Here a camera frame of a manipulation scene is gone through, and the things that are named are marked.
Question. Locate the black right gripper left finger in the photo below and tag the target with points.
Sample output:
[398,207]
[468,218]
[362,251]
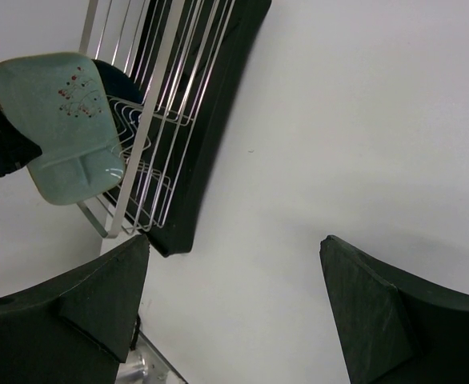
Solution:
[76,327]

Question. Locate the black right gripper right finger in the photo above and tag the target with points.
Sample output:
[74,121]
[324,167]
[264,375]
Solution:
[393,326]

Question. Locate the light green plate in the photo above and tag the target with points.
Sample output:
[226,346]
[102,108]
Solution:
[58,102]

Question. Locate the dark blue leaf plate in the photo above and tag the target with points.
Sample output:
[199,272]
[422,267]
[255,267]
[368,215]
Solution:
[117,84]

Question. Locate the black drain tray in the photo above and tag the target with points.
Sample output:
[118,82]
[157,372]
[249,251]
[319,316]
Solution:
[218,120]

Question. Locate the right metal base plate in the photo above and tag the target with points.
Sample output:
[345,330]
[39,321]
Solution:
[146,364]

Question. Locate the white wire dish rack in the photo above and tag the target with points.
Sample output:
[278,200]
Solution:
[168,49]

